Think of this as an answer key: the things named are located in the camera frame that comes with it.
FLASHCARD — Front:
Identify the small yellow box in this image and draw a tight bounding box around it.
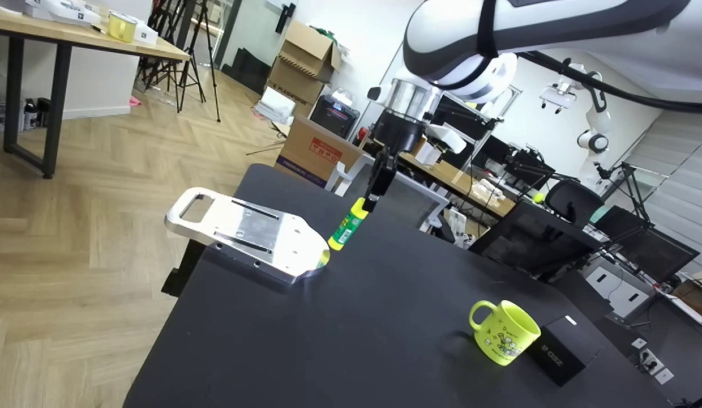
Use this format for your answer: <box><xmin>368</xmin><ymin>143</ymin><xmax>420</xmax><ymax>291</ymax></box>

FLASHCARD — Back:
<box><xmin>104</xmin><ymin>14</ymin><xmax>138</xmax><ymax>45</ymax></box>

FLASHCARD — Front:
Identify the white power strip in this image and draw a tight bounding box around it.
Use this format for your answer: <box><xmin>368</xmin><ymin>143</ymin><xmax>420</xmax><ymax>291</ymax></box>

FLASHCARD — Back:
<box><xmin>631</xmin><ymin>335</ymin><xmax>677</xmax><ymax>385</ymax></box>

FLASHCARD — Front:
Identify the open plain cardboard box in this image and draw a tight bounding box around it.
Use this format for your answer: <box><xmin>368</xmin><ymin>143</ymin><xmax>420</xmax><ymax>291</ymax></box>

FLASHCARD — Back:
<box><xmin>279</xmin><ymin>19</ymin><xmax>347</xmax><ymax>84</ymax></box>

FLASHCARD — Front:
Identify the small black box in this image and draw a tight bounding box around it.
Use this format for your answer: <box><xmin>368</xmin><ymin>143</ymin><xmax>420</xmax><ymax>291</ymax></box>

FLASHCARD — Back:
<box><xmin>524</xmin><ymin>322</ymin><xmax>586</xmax><ymax>386</ymax></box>

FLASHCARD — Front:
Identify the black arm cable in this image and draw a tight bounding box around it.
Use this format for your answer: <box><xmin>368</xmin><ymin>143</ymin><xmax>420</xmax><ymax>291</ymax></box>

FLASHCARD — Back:
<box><xmin>515</xmin><ymin>50</ymin><xmax>702</xmax><ymax>114</ymax></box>

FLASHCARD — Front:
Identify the grey panel with white frame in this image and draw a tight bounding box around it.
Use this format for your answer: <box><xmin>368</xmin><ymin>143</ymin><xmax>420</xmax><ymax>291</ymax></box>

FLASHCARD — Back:
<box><xmin>333</xmin><ymin>154</ymin><xmax>450</xmax><ymax>233</ymax></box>

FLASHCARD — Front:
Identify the black tripod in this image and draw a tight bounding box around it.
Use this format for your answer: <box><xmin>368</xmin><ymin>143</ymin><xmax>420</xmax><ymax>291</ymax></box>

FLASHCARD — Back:
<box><xmin>133</xmin><ymin>0</ymin><xmax>224</xmax><ymax>125</ymax></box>

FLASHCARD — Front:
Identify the wooden table with black legs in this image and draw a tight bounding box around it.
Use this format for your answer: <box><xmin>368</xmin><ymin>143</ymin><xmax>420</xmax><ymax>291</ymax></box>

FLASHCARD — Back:
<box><xmin>0</xmin><ymin>2</ymin><xmax>189</xmax><ymax>180</ymax></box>

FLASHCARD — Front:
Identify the black printer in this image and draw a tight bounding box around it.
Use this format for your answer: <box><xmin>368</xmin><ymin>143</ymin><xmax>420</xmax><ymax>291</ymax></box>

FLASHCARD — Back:
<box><xmin>310</xmin><ymin>93</ymin><xmax>360</xmax><ymax>139</ymax></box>

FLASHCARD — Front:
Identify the white device on wooden table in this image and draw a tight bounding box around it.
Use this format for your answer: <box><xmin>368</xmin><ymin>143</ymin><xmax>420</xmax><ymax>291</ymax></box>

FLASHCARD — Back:
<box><xmin>21</xmin><ymin>0</ymin><xmax>104</xmax><ymax>32</ymax></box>

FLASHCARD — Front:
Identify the yellow cup with handle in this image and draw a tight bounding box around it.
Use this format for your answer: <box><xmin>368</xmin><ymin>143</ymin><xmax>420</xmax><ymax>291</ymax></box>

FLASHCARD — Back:
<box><xmin>466</xmin><ymin>297</ymin><xmax>543</xmax><ymax>369</ymax></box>

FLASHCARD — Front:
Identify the black camera stand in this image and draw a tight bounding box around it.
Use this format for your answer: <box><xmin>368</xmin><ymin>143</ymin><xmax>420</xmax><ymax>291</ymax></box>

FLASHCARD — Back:
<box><xmin>596</xmin><ymin>158</ymin><xmax>655</xmax><ymax>221</ymax></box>

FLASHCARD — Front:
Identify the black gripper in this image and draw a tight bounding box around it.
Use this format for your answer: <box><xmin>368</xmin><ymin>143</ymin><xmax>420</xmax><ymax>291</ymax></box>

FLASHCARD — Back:
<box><xmin>363</xmin><ymin>111</ymin><xmax>426</xmax><ymax>213</ymax></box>

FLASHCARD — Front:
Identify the black angled screen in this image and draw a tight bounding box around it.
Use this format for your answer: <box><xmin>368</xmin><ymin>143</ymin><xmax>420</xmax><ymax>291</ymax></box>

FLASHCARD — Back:
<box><xmin>470</xmin><ymin>197</ymin><xmax>601</xmax><ymax>280</ymax></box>

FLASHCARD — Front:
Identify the white paper stack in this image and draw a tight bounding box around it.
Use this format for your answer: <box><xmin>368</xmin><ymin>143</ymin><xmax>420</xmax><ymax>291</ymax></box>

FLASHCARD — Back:
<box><xmin>254</xmin><ymin>86</ymin><xmax>296</xmax><ymax>126</ymax></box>

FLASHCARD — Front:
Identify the cardboard box with red print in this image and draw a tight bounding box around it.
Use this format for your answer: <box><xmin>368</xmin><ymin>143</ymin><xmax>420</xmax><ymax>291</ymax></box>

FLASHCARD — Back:
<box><xmin>274</xmin><ymin>118</ymin><xmax>365</xmax><ymax>190</ymax></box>

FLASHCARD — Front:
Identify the white storage box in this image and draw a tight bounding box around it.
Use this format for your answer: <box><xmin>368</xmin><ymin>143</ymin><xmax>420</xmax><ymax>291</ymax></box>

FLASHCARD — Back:
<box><xmin>583</xmin><ymin>257</ymin><xmax>655</xmax><ymax>318</ymax></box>

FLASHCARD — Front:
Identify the black clamp under plate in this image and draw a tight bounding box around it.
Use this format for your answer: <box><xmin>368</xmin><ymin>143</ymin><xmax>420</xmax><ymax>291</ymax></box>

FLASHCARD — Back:
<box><xmin>159</xmin><ymin>237</ymin><xmax>209</xmax><ymax>298</ymax></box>

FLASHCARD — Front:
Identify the black office chair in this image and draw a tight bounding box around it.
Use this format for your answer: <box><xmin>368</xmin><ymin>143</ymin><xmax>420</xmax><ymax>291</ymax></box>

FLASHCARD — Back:
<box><xmin>543</xmin><ymin>177</ymin><xmax>607</xmax><ymax>229</ymax></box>

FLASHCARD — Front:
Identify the closed plain cardboard box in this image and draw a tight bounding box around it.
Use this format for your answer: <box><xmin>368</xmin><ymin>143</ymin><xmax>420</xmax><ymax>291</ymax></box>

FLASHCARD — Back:
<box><xmin>264</xmin><ymin>57</ymin><xmax>326</xmax><ymax>109</ymax></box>

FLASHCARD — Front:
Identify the black computer monitor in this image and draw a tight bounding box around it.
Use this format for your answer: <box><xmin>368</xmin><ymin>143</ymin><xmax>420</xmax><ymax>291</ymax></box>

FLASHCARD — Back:
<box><xmin>596</xmin><ymin>203</ymin><xmax>702</xmax><ymax>286</ymax></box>

